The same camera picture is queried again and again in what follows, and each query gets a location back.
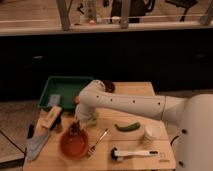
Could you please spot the grey blade kitchen knife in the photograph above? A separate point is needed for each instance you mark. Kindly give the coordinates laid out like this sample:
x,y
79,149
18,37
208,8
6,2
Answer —
x,y
35,144

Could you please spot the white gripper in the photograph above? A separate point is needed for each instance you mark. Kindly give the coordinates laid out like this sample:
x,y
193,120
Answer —
x,y
83,114

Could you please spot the wooden scrub brush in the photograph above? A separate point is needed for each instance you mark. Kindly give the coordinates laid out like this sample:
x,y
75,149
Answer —
x,y
52,119

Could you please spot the light green cup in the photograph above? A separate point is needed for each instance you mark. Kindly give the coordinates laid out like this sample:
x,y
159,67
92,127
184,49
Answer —
x,y
93,120

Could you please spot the green plastic tray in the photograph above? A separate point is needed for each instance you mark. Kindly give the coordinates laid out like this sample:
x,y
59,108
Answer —
x,y
67,87

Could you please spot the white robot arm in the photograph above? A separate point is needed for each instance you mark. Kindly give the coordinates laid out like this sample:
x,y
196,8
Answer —
x,y
193,116

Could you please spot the wooden cutting board table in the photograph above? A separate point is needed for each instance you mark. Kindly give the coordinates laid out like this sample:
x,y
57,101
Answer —
x,y
50,158

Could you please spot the red bowl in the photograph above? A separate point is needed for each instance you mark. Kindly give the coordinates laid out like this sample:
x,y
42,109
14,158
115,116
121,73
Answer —
x,y
74,147

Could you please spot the green chili pepper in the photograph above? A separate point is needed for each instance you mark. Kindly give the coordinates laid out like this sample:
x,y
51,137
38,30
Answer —
x,y
128,128

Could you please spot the dark grape bunch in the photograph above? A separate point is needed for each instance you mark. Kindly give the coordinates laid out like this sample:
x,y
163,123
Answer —
x,y
74,128

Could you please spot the dark brown bowl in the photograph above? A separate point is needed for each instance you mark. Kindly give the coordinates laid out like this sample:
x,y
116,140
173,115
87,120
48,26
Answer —
x,y
109,86

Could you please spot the orange fruit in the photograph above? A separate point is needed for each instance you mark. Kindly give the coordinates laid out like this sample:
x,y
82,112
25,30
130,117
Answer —
x,y
77,100

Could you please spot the white dish brush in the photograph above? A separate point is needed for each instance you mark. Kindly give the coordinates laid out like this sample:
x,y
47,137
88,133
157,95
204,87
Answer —
x,y
118,155

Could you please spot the white cup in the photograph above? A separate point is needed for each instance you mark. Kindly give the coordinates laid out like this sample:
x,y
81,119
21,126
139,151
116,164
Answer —
x,y
152,133

